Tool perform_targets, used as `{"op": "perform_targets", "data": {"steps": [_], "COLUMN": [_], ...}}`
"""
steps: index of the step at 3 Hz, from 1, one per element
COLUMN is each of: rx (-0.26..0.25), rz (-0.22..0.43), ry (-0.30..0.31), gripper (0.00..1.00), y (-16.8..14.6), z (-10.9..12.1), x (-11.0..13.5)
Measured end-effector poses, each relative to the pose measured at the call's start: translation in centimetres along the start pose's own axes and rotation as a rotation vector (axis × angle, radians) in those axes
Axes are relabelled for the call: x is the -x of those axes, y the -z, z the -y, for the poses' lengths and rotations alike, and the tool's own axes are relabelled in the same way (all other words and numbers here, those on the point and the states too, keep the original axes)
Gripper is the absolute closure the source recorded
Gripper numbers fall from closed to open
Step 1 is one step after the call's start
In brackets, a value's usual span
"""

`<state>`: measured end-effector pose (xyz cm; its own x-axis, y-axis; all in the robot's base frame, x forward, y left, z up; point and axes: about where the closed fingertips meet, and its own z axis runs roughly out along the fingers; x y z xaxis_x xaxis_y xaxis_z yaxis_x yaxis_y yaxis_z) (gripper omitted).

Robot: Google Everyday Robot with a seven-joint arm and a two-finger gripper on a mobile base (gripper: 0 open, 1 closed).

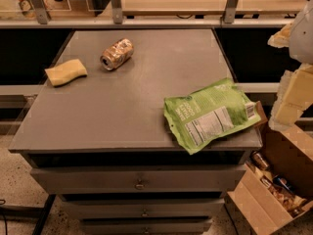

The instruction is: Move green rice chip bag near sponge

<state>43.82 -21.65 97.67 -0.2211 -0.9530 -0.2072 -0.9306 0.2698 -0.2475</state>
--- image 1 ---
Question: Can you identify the right metal shelf bracket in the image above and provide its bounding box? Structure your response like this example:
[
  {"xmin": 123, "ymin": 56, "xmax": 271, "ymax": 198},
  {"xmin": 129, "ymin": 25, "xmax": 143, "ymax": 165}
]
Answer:
[{"xmin": 222, "ymin": 0, "xmax": 239, "ymax": 24}]

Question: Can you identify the colourful package behind glass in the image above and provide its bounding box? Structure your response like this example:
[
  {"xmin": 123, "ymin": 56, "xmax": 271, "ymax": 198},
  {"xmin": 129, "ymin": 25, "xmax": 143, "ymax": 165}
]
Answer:
[{"xmin": 17, "ymin": 0, "xmax": 48, "ymax": 20}]

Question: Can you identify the left metal shelf bracket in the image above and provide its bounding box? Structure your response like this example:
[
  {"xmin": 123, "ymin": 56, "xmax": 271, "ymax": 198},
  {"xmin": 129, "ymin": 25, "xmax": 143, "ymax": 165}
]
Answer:
[{"xmin": 31, "ymin": 0, "xmax": 50, "ymax": 24}]

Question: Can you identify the green rice chip bag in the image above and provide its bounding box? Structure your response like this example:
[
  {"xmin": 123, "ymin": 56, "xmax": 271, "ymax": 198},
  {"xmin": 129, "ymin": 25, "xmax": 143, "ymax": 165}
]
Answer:
[{"xmin": 163, "ymin": 78, "xmax": 261, "ymax": 155}]

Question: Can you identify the grey drawer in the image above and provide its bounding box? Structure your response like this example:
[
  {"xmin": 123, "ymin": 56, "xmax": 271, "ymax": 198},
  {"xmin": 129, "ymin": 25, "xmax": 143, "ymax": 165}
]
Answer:
[
  {"xmin": 63, "ymin": 199, "xmax": 224, "ymax": 219},
  {"xmin": 81, "ymin": 218, "xmax": 211, "ymax": 235},
  {"xmin": 30, "ymin": 165, "xmax": 246, "ymax": 195}
]

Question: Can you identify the crushed orange soda can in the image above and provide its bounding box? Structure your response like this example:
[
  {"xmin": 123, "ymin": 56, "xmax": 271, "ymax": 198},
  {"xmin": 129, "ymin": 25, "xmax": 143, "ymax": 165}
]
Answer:
[{"xmin": 100, "ymin": 38, "xmax": 134, "ymax": 71}]

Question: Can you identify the middle grey drawer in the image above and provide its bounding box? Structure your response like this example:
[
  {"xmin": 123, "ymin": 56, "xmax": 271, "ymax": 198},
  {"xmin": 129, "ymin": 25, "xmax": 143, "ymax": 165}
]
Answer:
[{"xmin": 63, "ymin": 199, "xmax": 224, "ymax": 219}]

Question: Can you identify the yellow sponge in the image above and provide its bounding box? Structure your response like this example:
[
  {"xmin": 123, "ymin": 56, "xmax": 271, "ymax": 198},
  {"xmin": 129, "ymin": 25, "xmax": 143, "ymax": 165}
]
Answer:
[{"xmin": 45, "ymin": 59, "xmax": 87, "ymax": 87}]

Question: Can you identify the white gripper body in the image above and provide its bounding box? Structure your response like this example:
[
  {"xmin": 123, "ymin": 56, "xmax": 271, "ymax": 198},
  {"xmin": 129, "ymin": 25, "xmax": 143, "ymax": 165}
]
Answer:
[{"xmin": 289, "ymin": 0, "xmax": 313, "ymax": 64}]

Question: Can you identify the top grey drawer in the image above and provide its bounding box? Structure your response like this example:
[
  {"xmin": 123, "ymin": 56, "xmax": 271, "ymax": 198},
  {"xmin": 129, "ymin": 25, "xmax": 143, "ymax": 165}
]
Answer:
[{"xmin": 30, "ymin": 165, "xmax": 246, "ymax": 195}]

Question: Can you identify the metal shelf bracket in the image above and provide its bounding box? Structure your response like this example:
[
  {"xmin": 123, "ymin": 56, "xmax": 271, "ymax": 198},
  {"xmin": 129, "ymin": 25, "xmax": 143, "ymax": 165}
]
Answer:
[
  {"xmin": 111, "ymin": 0, "xmax": 123, "ymax": 24},
  {"xmin": 222, "ymin": 0, "xmax": 239, "ymax": 24},
  {"xmin": 31, "ymin": 0, "xmax": 50, "ymax": 24}
]

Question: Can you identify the bottom grey drawer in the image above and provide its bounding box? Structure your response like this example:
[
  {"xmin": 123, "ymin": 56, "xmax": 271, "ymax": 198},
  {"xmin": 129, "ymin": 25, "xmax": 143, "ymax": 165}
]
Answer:
[{"xmin": 81, "ymin": 218, "xmax": 211, "ymax": 235}]

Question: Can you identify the snack packet in box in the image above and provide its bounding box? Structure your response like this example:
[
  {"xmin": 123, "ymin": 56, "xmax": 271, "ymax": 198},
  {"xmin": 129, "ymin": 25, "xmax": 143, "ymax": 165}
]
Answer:
[{"xmin": 260, "ymin": 176, "xmax": 305, "ymax": 216}]

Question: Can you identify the blue can in box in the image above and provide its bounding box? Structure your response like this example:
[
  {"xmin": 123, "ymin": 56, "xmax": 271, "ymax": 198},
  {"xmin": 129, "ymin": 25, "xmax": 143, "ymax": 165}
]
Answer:
[{"xmin": 273, "ymin": 175, "xmax": 293, "ymax": 192}]

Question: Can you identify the middle metal shelf bracket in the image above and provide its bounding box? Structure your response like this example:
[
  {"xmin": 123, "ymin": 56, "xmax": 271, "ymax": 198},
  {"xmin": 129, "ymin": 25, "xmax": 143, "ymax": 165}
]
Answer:
[{"xmin": 111, "ymin": 0, "xmax": 123, "ymax": 24}]

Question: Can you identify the cardboard box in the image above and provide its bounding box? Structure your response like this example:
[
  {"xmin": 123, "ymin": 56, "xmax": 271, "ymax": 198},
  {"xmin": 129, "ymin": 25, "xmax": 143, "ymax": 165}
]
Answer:
[{"xmin": 224, "ymin": 100, "xmax": 313, "ymax": 235}]

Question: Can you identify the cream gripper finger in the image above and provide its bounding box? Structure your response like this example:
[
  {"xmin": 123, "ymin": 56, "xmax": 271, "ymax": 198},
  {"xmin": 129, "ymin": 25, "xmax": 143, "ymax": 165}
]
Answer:
[
  {"xmin": 269, "ymin": 64, "xmax": 313, "ymax": 131},
  {"xmin": 267, "ymin": 23, "xmax": 291, "ymax": 48}
]

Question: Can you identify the grey drawer cabinet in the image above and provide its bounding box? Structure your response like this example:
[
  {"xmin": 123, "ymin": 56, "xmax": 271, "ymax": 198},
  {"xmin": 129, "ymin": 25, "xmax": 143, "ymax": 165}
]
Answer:
[{"xmin": 10, "ymin": 29, "xmax": 261, "ymax": 224}]

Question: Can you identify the brown can in box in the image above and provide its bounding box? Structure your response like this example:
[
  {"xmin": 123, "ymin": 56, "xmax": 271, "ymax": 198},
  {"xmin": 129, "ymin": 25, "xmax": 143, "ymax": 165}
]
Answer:
[{"xmin": 250, "ymin": 151, "xmax": 270, "ymax": 170}]

